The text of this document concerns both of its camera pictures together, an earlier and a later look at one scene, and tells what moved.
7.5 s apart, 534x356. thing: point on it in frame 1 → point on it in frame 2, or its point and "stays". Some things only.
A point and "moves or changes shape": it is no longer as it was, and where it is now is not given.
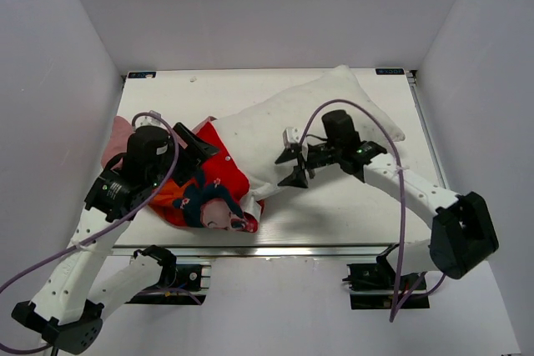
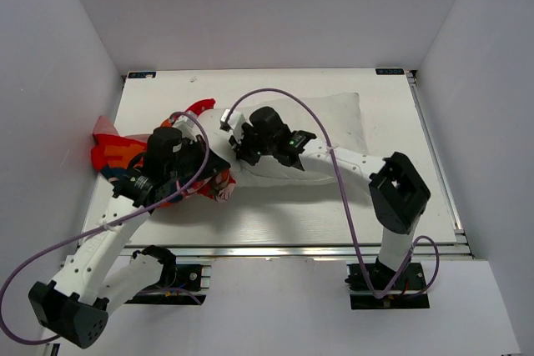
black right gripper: x=297 y=178 → x=239 y=147
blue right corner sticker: x=390 y=71 stays
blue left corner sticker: x=142 y=75 stays
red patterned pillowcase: x=211 y=194 moves or changes shape
